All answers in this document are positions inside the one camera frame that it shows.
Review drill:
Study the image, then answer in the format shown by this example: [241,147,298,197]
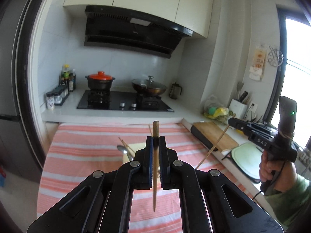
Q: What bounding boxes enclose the green sleeve forearm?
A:
[265,175,310,228]

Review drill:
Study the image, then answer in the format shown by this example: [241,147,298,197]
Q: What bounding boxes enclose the black gas stove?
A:
[77,90,174,112]

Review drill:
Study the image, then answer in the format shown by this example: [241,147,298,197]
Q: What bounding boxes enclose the black clay pot red lid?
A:
[85,71,115,90]

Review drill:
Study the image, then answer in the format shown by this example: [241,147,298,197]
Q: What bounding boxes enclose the right hand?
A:
[259,151,297,192]

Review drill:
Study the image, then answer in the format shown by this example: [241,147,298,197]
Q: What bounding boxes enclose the wall calendar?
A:
[249,44,266,81]

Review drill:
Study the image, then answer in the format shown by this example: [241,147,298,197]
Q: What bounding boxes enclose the white knife block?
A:
[229,99,248,119]

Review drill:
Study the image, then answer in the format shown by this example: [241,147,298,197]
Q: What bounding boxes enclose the plastic bag with sponges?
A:
[204,95,236,124]

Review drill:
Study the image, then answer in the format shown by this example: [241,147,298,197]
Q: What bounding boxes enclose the green cutting board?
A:
[222,143,263,183]

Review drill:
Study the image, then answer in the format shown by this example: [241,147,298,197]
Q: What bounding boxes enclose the pink striped table cloth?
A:
[36,122,256,233]

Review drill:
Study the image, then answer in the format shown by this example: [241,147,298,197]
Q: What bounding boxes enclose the wok with glass lid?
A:
[131,76,167,97]

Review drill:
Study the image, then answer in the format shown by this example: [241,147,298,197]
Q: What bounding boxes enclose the sauce bottles group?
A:
[59,64,76,92]

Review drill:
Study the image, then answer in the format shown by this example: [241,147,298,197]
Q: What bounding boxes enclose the cream utensil holder box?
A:
[122,141,147,164]

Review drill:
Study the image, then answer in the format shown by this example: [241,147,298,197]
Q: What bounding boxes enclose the black range hood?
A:
[84,5,193,58]

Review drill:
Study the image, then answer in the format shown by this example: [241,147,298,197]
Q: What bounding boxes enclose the wooden cutting board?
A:
[190,122,239,153]

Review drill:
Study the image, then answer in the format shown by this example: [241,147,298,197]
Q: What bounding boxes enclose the wire trivet on wall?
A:
[267,46,284,67]

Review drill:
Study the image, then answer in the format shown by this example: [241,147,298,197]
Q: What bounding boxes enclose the white spice jar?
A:
[46,91,55,110]

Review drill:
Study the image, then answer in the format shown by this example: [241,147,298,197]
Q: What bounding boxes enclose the metal spoon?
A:
[116,145,134,161]

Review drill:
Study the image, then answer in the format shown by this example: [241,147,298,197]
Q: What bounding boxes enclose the dark glass kettle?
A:
[169,82,182,99]

